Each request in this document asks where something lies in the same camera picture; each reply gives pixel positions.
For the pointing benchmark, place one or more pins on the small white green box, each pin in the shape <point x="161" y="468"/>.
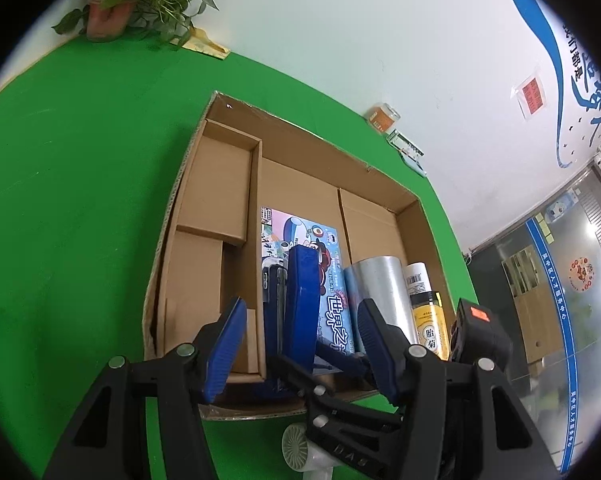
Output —
<point x="409" y="152"/>

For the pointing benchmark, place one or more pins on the white handheld fan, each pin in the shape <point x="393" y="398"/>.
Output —
<point x="302" y="455"/>

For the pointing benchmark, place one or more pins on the small orange box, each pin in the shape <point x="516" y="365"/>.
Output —
<point x="381" y="117"/>

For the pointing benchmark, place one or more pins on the yellow packet near plant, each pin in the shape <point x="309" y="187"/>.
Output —
<point x="199" y="42"/>

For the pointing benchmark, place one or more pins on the yellow label jar black lid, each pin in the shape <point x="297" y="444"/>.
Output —
<point x="430" y="325"/>

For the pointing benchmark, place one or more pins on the blue tape dispenser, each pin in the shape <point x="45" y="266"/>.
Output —
<point x="305" y="325"/>

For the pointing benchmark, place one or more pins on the small white bottle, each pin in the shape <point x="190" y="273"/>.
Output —
<point x="416" y="278"/>

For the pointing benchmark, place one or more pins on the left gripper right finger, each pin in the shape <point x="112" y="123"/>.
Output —
<point x="432" y="397"/>

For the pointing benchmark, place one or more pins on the small potted green plant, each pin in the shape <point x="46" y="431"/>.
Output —
<point x="105" y="20"/>

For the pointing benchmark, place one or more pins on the colourful comic book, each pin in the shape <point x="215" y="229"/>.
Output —
<point x="281" y="231"/>

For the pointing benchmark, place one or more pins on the red wall notice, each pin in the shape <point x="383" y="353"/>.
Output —
<point x="530" y="94"/>

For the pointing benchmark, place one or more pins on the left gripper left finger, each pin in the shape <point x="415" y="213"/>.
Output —
<point x="193" y="374"/>

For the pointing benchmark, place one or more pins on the glass door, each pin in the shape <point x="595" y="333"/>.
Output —
<point x="542" y="278"/>

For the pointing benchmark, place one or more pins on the large flat cardboard box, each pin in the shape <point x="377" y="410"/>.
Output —
<point x="249" y="188"/>

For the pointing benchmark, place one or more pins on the silver metal cup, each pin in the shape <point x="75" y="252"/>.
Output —
<point x="381" y="279"/>

